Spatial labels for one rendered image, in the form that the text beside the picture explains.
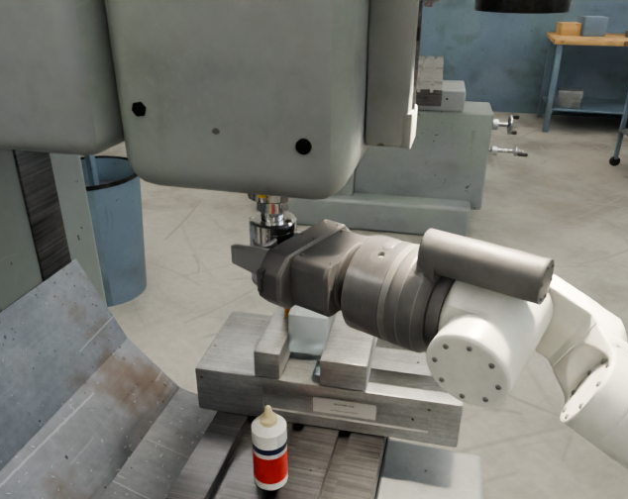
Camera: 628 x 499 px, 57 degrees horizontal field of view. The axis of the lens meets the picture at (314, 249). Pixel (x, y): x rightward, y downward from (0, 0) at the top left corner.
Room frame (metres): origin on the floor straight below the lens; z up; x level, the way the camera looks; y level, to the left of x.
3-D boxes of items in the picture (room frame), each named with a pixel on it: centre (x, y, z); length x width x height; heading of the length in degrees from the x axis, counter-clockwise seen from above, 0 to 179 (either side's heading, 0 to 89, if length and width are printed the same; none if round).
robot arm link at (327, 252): (0.47, -0.03, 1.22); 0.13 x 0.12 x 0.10; 144
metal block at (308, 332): (0.67, 0.00, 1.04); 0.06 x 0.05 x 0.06; 168
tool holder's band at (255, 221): (0.53, 0.04, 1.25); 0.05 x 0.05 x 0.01
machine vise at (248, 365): (0.66, -0.03, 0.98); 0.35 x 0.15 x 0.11; 78
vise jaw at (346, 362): (0.66, -0.05, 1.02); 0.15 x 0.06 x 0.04; 168
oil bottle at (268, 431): (0.51, 0.05, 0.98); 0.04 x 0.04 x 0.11
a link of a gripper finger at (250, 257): (0.50, 0.06, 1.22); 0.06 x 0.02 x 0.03; 54
